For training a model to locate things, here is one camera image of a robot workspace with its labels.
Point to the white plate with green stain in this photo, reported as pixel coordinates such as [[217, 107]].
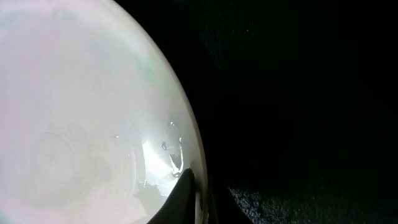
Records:
[[95, 125]]

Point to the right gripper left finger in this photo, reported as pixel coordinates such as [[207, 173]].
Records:
[[179, 208]]

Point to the round black tray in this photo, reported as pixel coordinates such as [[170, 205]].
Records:
[[296, 101]]

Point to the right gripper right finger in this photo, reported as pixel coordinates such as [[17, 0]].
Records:
[[222, 207]]

